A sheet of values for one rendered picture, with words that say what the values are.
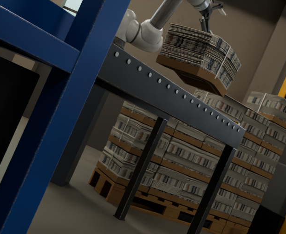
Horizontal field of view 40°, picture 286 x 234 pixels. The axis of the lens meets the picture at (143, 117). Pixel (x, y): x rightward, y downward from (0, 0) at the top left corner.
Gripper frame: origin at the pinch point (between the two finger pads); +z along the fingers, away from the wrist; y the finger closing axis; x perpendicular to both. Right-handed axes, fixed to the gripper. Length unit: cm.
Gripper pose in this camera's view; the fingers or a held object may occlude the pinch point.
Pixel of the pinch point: (217, 24)
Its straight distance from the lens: 233.8
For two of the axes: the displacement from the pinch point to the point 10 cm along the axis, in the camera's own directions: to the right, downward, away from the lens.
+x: 7.0, 3.3, -6.3
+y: -4.7, 8.8, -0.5
